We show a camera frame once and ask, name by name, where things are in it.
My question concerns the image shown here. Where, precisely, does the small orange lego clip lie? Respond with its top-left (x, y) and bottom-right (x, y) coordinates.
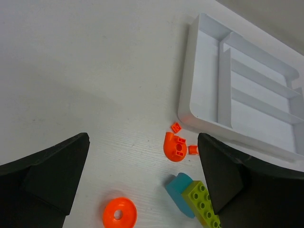
top-left (188, 145), bottom-right (199, 155)

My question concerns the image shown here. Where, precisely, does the small orange square lego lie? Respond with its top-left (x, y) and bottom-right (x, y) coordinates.
top-left (171, 122), bottom-right (182, 134)

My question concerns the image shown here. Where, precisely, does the white compartment tray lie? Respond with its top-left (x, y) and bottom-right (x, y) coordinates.
top-left (178, 13), bottom-right (304, 161)

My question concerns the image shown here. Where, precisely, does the teal curved lego brick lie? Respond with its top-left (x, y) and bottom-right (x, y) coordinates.
top-left (165, 172), bottom-right (195, 219)

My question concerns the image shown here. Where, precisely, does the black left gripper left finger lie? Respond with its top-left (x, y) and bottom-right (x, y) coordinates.
top-left (0, 133), bottom-right (90, 228)

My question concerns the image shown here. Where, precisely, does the orange curved lego piece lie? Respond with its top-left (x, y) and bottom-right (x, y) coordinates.
top-left (163, 132), bottom-right (187, 162)

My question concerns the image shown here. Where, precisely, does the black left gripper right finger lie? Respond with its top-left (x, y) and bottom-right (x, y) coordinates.
top-left (198, 133), bottom-right (304, 228)

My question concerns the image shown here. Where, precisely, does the orange ring lego piece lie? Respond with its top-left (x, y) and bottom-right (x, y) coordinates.
top-left (102, 197), bottom-right (137, 228)

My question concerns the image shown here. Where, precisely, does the long lime green lego brick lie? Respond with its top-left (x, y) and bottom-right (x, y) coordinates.
top-left (181, 180), bottom-right (222, 228)

